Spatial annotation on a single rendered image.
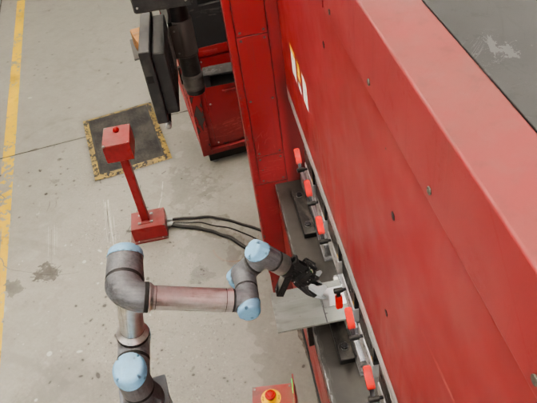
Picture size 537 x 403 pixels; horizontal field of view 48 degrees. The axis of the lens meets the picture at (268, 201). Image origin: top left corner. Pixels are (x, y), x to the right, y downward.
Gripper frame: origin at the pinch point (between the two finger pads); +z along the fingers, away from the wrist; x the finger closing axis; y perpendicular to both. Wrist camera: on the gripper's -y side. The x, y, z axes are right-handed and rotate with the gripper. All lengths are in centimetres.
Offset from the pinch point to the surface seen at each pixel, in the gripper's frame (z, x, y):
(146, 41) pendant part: -73, 106, -2
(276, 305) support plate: -6.7, 1.5, -15.4
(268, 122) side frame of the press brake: -16, 84, 9
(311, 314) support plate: 0.5, -5.8, -6.8
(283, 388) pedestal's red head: 7.9, -18.9, -32.2
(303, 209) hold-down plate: 14, 59, -6
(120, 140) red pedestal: -35, 157, -80
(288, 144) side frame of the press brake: -1, 84, 6
